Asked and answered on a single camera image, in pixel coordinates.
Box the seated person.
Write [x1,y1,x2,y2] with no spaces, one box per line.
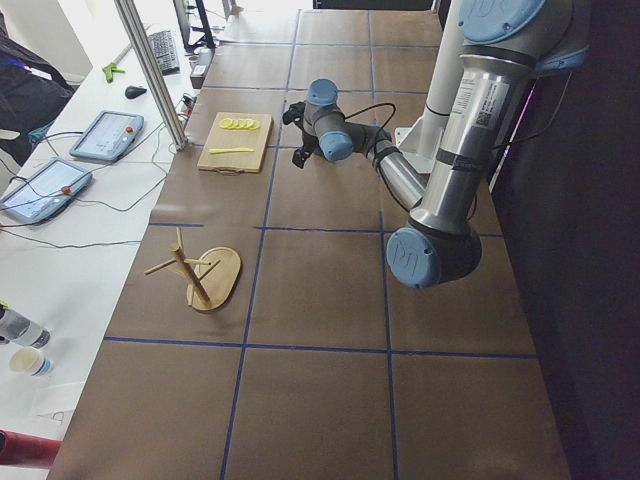
[1,24,74,166]

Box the black box with label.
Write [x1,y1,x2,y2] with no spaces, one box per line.
[190,48,215,89]

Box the near teach pendant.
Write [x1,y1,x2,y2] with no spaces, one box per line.
[1,158,93,225]

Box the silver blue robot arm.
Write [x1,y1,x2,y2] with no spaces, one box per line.
[282,1,592,289]

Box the wooden cup rack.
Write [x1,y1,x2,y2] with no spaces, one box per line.
[144,227,242,313]

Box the teach pendant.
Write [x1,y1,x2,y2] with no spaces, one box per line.
[1,158,93,225]
[69,110,144,162]

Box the aluminium frame post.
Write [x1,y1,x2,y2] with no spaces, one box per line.
[114,0,188,151]

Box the wooden cutting board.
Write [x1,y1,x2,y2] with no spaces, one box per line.
[197,112,273,173]

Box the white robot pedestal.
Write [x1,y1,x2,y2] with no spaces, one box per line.
[395,0,463,174]

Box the clear water bottle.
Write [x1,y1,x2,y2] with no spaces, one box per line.
[1,303,51,348]

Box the red object at edge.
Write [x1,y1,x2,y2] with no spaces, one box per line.
[1,430,62,469]

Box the green plastic clamp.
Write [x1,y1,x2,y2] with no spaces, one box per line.
[102,62,125,84]

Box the far teach pendant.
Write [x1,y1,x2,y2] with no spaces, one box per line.
[69,110,144,162]

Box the yellow plastic knife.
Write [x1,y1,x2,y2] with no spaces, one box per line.
[208,147,255,155]

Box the black keyboard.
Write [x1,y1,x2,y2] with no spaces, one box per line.
[148,30,180,75]

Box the black monitor stand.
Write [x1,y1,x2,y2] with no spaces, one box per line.
[173,0,215,53]

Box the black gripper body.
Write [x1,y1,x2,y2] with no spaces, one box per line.
[292,131,315,168]

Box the white paper cup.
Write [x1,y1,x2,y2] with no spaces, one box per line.
[9,347,53,377]

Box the black computer mouse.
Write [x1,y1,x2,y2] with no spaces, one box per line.
[124,86,147,100]

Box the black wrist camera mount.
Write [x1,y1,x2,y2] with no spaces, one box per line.
[282,101,306,129]

